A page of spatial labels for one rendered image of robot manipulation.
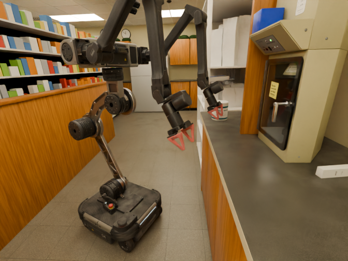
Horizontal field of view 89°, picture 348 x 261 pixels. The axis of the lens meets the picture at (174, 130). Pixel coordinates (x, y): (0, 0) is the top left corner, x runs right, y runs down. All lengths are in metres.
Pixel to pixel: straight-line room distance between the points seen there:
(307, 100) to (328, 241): 0.50
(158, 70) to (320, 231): 0.72
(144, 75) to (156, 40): 5.01
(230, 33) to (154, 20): 1.40
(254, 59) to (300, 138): 0.51
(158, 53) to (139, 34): 5.79
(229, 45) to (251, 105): 1.01
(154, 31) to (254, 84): 0.68
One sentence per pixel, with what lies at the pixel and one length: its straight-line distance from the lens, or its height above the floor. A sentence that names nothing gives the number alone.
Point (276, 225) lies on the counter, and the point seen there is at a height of 0.94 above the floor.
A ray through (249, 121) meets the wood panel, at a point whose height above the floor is 1.02.
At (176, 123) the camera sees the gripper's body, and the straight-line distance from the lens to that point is 0.74.
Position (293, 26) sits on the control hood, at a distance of 0.84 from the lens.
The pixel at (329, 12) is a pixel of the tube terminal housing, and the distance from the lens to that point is 0.91.
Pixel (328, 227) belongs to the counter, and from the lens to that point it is 0.70.
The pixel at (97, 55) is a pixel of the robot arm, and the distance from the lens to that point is 0.94.
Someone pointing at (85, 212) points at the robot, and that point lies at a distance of 1.80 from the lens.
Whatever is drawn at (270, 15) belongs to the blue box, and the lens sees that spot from 1.05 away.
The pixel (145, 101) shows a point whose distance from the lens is 5.84.
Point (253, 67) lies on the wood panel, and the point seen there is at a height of 1.35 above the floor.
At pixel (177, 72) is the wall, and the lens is 6.31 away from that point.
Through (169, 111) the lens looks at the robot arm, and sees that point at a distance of 0.74.
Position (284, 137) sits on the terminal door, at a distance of 0.93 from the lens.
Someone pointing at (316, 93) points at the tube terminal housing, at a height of 1.25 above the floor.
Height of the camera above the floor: 1.36
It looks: 20 degrees down
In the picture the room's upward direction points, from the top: 2 degrees counter-clockwise
